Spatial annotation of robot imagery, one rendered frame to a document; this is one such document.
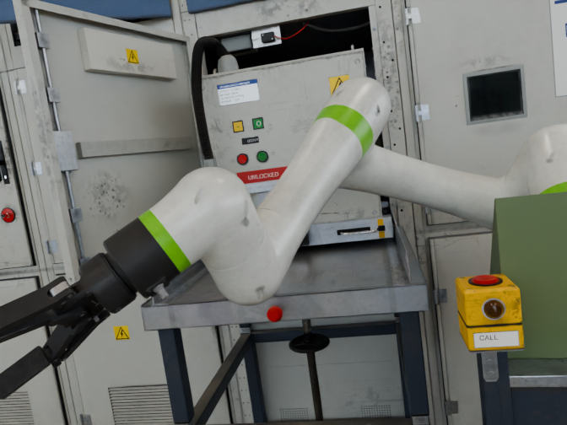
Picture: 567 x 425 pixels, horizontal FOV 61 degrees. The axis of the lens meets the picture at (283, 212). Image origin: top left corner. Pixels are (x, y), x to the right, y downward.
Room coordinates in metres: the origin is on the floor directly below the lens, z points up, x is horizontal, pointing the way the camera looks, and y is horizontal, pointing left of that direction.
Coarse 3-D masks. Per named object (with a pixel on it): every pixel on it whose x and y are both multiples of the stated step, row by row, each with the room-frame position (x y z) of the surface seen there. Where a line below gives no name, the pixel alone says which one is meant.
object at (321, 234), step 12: (384, 216) 1.35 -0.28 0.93; (312, 228) 1.37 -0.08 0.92; (324, 228) 1.37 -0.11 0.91; (336, 228) 1.36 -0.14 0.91; (348, 228) 1.35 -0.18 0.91; (360, 228) 1.35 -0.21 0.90; (384, 228) 1.34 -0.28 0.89; (312, 240) 1.37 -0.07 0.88; (324, 240) 1.37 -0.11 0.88; (336, 240) 1.36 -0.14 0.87; (348, 240) 1.35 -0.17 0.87
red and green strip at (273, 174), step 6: (276, 168) 1.40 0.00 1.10; (282, 168) 1.40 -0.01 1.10; (240, 174) 1.42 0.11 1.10; (246, 174) 1.42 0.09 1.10; (252, 174) 1.41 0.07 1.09; (258, 174) 1.41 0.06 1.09; (264, 174) 1.41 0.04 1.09; (270, 174) 1.40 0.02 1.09; (276, 174) 1.40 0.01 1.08; (282, 174) 1.40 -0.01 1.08; (246, 180) 1.42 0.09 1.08; (252, 180) 1.41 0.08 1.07; (258, 180) 1.41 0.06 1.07; (264, 180) 1.41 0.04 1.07
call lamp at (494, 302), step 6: (486, 300) 0.69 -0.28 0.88; (492, 300) 0.68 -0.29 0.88; (498, 300) 0.68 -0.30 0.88; (486, 306) 0.68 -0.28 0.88; (492, 306) 0.68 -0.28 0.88; (498, 306) 0.67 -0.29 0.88; (504, 306) 0.68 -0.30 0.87; (486, 312) 0.68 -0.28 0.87; (492, 312) 0.68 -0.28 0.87; (498, 312) 0.67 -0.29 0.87; (504, 312) 0.68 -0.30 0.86; (492, 318) 0.68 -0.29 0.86; (498, 318) 0.68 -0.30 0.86
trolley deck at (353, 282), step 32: (320, 256) 1.30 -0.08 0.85; (352, 256) 1.25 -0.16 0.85; (384, 256) 1.20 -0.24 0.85; (192, 288) 1.14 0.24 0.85; (288, 288) 1.03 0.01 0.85; (320, 288) 0.99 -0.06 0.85; (352, 288) 0.96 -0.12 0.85; (384, 288) 0.94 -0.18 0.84; (416, 288) 0.93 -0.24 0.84; (160, 320) 1.03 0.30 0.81; (192, 320) 1.02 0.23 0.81; (224, 320) 1.01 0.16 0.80; (256, 320) 0.99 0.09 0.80
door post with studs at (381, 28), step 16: (384, 0) 1.59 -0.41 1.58; (384, 16) 1.59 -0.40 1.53; (384, 32) 1.59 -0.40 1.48; (384, 48) 1.59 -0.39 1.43; (384, 64) 1.60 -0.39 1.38; (384, 80) 1.60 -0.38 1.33; (400, 112) 1.59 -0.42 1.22; (384, 128) 1.60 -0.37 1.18; (400, 128) 1.59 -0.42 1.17; (384, 144) 1.60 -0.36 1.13; (400, 144) 1.59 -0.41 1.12; (400, 208) 1.59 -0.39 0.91; (400, 224) 1.60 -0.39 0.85; (416, 256) 1.59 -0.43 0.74; (432, 416) 1.59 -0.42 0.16
